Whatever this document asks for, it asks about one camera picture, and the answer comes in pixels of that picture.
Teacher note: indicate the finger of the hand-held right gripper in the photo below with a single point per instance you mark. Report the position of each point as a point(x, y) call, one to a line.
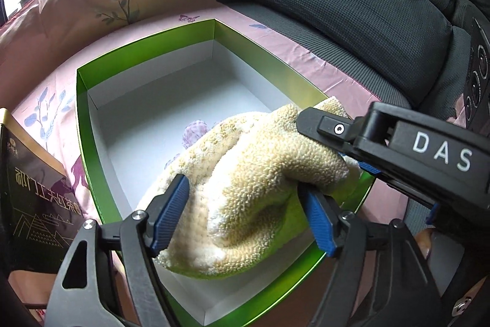
point(369, 168)
point(325, 126)

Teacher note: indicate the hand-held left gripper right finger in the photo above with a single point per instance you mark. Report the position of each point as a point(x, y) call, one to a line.
point(321, 223)

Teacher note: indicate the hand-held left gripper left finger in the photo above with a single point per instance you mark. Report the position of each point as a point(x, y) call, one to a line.
point(170, 216)

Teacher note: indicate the cream terry towel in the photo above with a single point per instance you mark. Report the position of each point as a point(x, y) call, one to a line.
point(249, 177)

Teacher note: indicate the green cardboard box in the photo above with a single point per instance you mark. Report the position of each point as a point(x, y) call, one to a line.
point(153, 112)

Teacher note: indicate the grey fabric sofa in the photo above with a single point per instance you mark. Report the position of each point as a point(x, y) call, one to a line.
point(298, 28)

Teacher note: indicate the dark grey sofa cushion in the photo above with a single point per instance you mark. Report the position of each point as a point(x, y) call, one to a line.
point(344, 5)

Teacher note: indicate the black and gold tea box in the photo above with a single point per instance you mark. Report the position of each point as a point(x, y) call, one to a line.
point(34, 196)

